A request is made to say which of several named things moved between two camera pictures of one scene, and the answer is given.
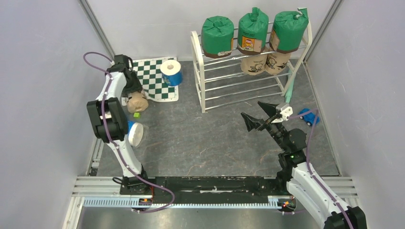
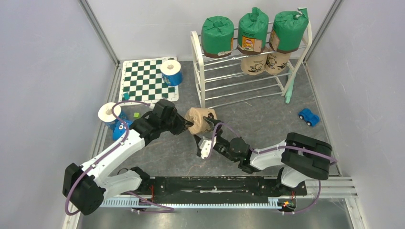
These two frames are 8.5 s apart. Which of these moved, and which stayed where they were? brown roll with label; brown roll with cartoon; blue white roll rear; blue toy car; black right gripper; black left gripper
Moved: black right gripper; brown roll with label; black left gripper
Stayed: blue toy car; blue white roll rear; brown roll with cartoon
